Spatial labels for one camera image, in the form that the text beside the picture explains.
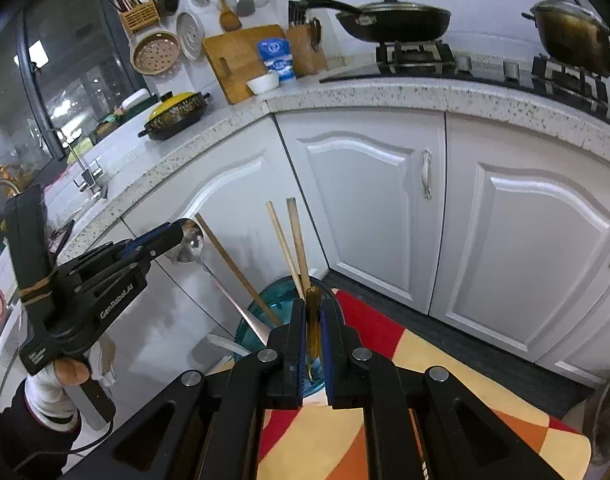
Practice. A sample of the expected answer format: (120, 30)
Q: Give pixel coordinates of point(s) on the blue white packet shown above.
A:
(279, 60)

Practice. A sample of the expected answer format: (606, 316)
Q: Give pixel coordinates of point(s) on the dark wok with lid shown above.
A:
(575, 30)

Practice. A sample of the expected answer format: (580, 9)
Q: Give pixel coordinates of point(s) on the bamboo chopstick basket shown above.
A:
(140, 17)

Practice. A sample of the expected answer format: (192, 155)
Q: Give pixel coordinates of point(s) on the black burner grate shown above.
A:
(570, 85)
(415, 55)

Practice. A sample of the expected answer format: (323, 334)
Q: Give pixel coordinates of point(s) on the orange yellow red checked blanket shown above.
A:
(485, 400)

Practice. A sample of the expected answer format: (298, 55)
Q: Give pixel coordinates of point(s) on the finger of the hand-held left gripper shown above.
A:
(152, 236)
(157, 251)

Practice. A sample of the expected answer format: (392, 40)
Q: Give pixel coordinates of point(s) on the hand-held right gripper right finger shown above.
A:
(337, 355)

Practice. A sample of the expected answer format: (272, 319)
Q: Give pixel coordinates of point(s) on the white ceramic spoon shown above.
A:
(220, 342)

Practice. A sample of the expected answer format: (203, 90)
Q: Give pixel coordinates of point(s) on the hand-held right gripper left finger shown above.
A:
(292, 350)

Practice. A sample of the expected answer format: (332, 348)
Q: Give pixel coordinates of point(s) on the trash bin with black bag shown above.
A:
(605, 420)

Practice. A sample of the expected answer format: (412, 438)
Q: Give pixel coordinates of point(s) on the black frying pan with lid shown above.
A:
(395, 20)

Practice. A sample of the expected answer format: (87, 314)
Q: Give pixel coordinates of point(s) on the metal spoon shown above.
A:
(191, 242)

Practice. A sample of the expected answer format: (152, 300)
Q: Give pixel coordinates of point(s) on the round metal steamer plate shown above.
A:
(190, 35)

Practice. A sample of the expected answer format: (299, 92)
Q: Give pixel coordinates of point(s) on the yellow black casserole pot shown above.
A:
(177, 112)

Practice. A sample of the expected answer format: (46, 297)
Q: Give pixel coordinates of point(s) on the wooden knife block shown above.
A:
(305, 50)

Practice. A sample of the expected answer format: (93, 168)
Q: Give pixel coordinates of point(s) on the floral ceramic utensil holder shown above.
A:
(277, 300)

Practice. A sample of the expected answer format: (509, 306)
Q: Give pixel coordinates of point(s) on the chrome kitchen faucet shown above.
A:
(87, 175)

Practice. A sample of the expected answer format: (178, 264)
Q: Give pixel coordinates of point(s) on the speckled stone countertop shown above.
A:
(335, 95)

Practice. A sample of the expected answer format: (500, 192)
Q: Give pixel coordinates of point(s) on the small white bowl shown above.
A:
(263, 83)

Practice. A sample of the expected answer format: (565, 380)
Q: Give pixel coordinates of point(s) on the person's left hand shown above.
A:
(70, 372)

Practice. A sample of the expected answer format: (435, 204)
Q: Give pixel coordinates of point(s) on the dark framed window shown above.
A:
(75, 60)

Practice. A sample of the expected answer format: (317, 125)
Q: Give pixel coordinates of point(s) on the round bamboo steamer tray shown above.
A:
(155, 52)

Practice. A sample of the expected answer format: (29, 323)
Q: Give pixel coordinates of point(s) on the person's left forearm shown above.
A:
(20, 440)

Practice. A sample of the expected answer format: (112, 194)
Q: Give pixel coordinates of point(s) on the wooden cutting board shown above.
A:
(235, 60)

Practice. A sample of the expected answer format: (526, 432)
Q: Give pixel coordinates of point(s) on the wide bamboo chopstick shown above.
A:
(297, 240)

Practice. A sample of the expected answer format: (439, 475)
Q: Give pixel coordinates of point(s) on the black glass gas hob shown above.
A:
(355, 72)

